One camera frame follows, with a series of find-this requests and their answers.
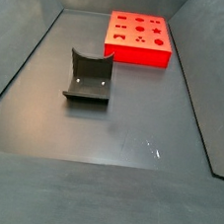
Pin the black curved holder bracket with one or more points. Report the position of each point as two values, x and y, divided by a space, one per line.
91 77

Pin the red shape sorter block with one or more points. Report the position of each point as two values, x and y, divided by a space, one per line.
138 39

